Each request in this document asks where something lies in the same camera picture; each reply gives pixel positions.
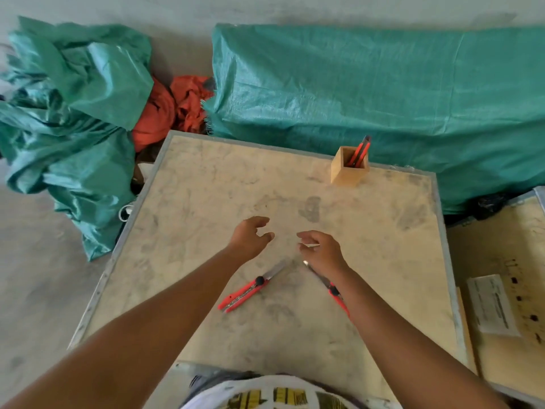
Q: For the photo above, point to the person's right thumb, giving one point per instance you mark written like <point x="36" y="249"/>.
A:
<point x="307" y="249"/>

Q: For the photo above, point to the crumpled green tarp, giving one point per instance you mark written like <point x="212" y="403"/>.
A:
<point x="72" y="123"/>

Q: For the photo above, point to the person's right forearm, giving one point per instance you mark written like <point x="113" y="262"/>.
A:
<point x="404" y="349"/>

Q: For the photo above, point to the person's left hand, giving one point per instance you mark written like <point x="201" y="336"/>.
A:
<point x="247" y="240"/>

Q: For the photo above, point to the person's left forearm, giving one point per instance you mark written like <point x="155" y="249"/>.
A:
<point x="127" y="332"/>

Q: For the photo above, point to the black plastic bag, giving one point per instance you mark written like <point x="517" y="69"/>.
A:
<point x="489" y="206"/>

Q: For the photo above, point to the white paper label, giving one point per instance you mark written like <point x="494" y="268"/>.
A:
<point x="494" y="304"/>

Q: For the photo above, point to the orange cloth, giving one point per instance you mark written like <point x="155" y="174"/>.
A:
<point x="161" y="110"/>

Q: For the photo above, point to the wooden pen holder box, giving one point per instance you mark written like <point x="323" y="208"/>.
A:
<point x="347" y="174"/>

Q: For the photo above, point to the large spread green tarp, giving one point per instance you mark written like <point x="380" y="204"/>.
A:
<point x="383" y="102"/>

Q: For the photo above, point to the person's right hand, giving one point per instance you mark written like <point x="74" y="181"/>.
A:
<point x="325" y="255"/>

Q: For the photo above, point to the red utility knife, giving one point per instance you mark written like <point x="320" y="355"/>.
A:
<point x="245" y="291"/>
<point x="364" y="151"/>
<point x="356" y="155"/>
<point x="336" y="293"/>

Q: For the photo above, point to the person's left thumb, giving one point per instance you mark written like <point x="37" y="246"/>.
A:
<point x="266" y="237"/>

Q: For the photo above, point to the white printed shirt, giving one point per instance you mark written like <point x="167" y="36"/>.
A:
<point x="272" y="396"/>

